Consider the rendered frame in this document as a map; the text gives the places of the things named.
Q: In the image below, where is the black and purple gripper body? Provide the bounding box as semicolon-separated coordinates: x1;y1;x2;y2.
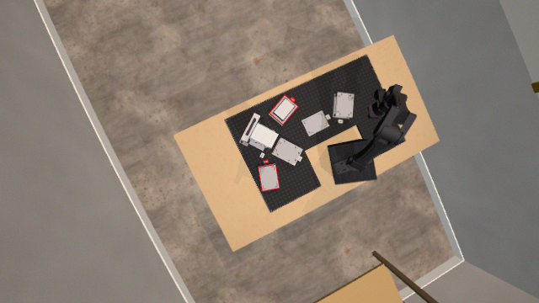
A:
368;104;385;119

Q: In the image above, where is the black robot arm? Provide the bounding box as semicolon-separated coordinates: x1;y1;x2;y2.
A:
334;83;417;174

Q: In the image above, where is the grey rectangular frame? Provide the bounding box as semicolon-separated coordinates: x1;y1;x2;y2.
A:
301;110;329;136

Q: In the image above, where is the white multiwell plate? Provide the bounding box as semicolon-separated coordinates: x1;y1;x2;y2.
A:
250;124;279;148

